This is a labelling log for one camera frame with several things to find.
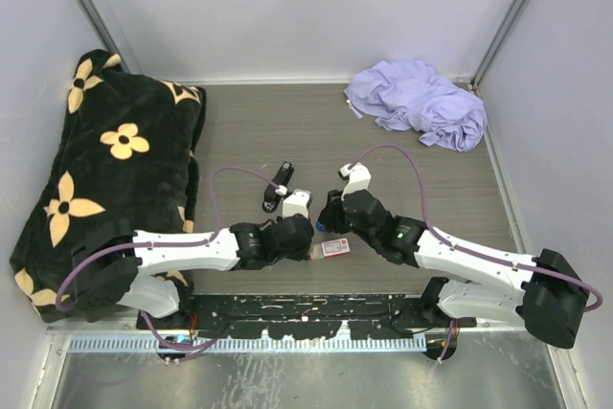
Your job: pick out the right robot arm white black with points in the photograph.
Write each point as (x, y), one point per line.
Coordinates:
(542, 293)

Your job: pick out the lavender crumpled cloth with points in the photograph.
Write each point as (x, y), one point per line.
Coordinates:
(411, 95)

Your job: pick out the black floral blanket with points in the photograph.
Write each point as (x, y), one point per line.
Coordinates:
(126, 152)

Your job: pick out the red white staple box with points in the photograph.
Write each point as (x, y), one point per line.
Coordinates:
(329, 249)

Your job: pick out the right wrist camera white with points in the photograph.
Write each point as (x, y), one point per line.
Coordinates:
(357, 178)

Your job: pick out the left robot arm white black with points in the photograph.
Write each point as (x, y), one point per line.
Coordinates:
(121, 266)

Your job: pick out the white cable duct strip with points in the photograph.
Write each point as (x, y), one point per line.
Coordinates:
(140, 343)

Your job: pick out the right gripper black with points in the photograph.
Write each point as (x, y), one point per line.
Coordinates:
(332, 214)

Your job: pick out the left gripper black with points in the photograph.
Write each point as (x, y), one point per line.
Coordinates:
(301, 253)

